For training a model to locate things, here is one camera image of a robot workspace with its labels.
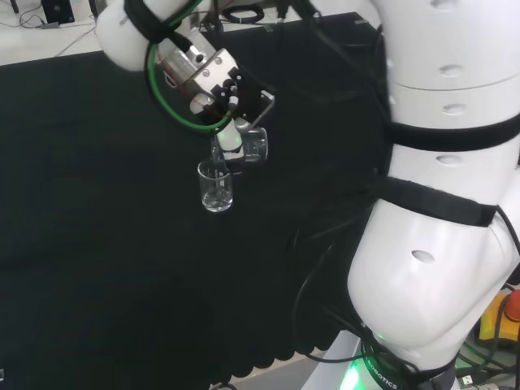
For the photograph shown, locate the clear graduated glass beaker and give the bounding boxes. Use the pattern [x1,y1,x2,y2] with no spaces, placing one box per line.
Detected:
[197,158,235,214]

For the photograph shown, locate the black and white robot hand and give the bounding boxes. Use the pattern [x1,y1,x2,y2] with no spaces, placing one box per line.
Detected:
[188,67,278,176]

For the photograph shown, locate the black coiled cable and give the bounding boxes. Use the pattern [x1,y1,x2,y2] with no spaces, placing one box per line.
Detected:
[221,6,266,24]

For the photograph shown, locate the bright green arm cable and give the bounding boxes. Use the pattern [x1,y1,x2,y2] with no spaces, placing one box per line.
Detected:
[145,0,233,133]

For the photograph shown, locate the black scalloped table cloth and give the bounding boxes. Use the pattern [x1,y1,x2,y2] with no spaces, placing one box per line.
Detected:
[0,11,393,390]

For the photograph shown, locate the clear glass beaker with water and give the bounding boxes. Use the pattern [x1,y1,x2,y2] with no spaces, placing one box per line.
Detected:
[208,127,271,168]

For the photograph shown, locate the silver wrist mount block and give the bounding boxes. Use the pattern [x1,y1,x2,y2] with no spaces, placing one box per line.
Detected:
[161,47,241,109]

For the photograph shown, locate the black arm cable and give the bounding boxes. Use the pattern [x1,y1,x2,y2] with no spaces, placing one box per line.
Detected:
[290,0,393,362]

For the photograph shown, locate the black computer box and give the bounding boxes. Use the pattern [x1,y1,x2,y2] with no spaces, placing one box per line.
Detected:
[41,0,75,24]

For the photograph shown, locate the yellow stop button box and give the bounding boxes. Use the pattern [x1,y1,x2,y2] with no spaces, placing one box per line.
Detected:
[478,288,520,349]

